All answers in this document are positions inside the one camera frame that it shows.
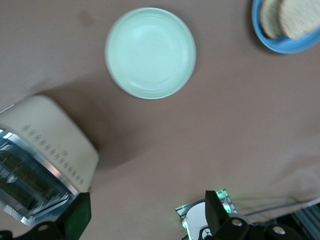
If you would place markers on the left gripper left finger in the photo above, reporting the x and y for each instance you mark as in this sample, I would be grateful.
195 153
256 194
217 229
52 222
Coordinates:
77 212

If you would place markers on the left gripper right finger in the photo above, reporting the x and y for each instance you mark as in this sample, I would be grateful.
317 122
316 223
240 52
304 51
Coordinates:
216 215

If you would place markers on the toasted bread slice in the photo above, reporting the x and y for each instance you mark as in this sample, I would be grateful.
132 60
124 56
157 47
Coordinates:
270 20
300 17

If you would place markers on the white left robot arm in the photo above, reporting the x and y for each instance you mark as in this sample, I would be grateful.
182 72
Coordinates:
197 220

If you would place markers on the mint green round plate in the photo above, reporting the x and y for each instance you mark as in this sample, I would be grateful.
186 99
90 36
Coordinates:
150 52

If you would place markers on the blue round plate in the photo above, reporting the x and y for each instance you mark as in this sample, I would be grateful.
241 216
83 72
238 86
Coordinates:
285 46

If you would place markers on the beige chrome toaster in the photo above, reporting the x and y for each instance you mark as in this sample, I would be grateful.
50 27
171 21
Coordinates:
50 130

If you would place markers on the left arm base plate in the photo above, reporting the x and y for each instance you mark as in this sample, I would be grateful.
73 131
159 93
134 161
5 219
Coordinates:
230 202

